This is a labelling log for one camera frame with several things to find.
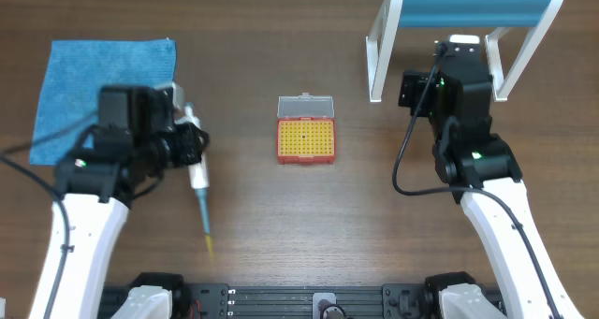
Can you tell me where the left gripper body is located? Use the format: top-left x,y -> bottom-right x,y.
176,122 -> 211,168

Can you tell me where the white pipette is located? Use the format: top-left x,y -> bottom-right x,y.
183,101 -> 215,255

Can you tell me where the red and yellow tip box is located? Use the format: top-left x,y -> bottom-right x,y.
275,93 -> 337,166

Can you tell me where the blue cloth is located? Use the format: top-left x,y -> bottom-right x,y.
28,38 -> 178,167

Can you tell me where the white and blue stand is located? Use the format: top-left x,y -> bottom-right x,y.
365,0 -> 566,104

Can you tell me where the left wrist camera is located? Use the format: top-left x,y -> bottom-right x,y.
161,81 -> 187,113

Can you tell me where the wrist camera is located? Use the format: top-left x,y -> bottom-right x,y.
447,34 -> 481,46
161,81 -> 187,113

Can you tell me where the black cable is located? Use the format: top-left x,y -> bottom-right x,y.
391,41 -> 562,319
0,112 -> 71,319

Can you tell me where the mounting rail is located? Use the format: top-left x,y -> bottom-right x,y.
100,283 -> 506,319

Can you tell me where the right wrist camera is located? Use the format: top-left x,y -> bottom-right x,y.
447,34 -> 481,46

